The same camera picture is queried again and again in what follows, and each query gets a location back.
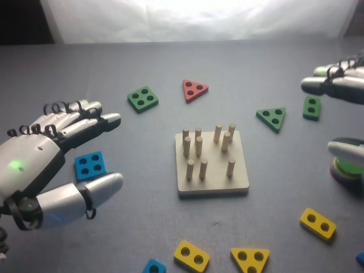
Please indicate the yellow rectangle two-hole block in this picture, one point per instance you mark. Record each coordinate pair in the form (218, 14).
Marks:
(191, 256)
(318, 223)

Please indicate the white backdrop sheet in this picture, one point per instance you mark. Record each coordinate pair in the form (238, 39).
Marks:
(199, 20)

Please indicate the green rectangle two-hole block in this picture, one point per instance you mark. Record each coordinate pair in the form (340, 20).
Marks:
(306, 105)

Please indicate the wooden peg board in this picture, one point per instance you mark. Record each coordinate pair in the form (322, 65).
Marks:
(213, 182)

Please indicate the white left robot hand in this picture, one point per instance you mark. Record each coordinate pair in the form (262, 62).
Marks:
(31, 159)

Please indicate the yellow triangle three-hole block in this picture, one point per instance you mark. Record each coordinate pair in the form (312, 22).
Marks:
(250, 261)

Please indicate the green square four-hole block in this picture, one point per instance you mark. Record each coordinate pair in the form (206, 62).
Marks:
(142, 96)

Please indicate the blue square four-hole block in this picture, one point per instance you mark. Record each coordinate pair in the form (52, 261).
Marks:
(90, 165)

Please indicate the grey table cloth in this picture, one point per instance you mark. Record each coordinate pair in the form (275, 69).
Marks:
(256, 71)

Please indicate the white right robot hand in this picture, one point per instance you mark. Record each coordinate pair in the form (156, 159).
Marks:
(347, 88)

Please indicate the green triangle three-hole block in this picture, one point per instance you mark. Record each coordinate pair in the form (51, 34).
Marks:
(271, 116)

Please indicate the red triangle three-hole block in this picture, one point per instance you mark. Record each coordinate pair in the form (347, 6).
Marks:
(194, 87)

